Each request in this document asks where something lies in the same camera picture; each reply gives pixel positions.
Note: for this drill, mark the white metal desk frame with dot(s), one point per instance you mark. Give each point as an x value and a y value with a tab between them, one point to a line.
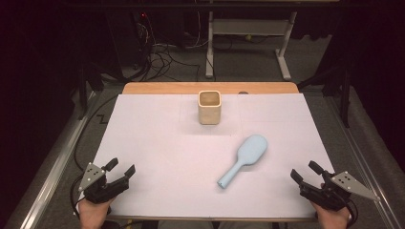
248	27

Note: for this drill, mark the aluminium floor rail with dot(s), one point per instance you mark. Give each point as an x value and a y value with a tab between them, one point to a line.
55	167
363	159

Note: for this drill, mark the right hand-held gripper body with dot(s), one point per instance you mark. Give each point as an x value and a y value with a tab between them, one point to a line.
331	191

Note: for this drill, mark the light blue rice paddle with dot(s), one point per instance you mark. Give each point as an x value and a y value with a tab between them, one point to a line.
251	151

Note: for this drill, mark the person's left hand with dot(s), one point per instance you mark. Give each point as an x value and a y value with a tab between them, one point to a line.
94	213

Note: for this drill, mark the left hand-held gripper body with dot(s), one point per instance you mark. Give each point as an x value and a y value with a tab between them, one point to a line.
95	187

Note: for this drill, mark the wooden table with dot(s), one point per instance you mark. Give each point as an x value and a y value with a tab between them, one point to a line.
159	88

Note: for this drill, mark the small yellow object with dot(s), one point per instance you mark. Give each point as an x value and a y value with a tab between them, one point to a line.
248	37

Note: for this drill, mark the beige square cup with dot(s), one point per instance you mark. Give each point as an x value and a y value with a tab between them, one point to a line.
209	113

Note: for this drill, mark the black computer tower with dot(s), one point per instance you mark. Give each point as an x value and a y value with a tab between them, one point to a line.
127	41

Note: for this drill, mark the black metal stand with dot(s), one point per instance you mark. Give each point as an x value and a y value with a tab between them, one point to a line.
83	92
345	98

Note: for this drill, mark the white paper sheet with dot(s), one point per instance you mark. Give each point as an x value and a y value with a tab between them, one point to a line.
178	165

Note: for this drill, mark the person's right hand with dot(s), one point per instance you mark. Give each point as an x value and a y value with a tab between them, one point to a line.
332	219

